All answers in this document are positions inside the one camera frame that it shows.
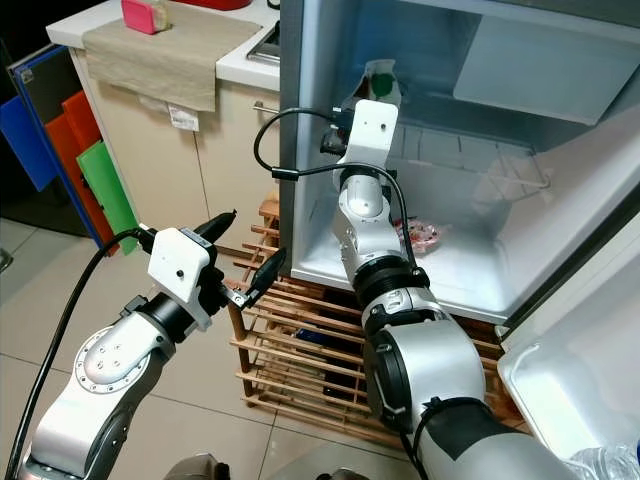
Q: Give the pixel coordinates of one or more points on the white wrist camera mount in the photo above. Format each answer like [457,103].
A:
[370,132]
[180,272]

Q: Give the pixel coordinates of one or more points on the wooden slatted wine rack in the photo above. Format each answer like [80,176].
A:
[300,370]

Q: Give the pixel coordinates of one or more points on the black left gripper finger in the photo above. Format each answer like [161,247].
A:
[218,224]
[265,274]

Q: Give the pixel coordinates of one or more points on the grey mini fridge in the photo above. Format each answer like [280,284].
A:
[510,230]

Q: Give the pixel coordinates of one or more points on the beige linen cloth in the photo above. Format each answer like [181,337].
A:
[170,58]

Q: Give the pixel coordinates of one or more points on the pink plastic box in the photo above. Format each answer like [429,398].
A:
[139,17]

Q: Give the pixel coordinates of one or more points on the red plastic cutting board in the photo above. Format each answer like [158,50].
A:
[82,112]
[75,185]

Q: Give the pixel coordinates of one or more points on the green plastic cutting board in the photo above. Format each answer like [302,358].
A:
[110,195]

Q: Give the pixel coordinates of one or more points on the green labelled food package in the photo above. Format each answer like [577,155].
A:
[380,82]

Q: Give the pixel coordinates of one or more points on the white paper tag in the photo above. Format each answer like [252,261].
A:
[183,118]

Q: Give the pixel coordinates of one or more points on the grey left robot leg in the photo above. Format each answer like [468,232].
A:
[202,469]

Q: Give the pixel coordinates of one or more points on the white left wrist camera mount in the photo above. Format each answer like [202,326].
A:
[180,272]

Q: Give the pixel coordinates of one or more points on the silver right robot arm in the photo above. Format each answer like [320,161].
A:
[440,380]

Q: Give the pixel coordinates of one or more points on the large dark appliance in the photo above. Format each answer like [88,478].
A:
[20,40]

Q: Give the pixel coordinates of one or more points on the blue plastic cutting board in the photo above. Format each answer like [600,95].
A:
[28,142]

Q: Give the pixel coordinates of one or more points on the beige kitchen cabinet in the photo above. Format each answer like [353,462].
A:
[230,165]

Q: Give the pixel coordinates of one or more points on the small tan container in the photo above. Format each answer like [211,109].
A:
[162,16]

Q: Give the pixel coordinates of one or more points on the clear water bottle blue cap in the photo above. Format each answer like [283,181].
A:
[605,465]

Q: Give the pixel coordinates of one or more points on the frosted freezer compartment flap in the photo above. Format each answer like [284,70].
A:
[545,68]

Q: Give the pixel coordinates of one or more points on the red espresso coffee machine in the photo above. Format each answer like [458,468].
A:
[220,4]

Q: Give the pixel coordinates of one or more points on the dark board blue rim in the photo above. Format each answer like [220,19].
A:
[40,75]

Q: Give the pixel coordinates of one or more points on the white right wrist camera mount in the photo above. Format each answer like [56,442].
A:
[370,132]

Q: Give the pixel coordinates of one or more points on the stainless steel gas hob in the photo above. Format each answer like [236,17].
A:
[265,45]

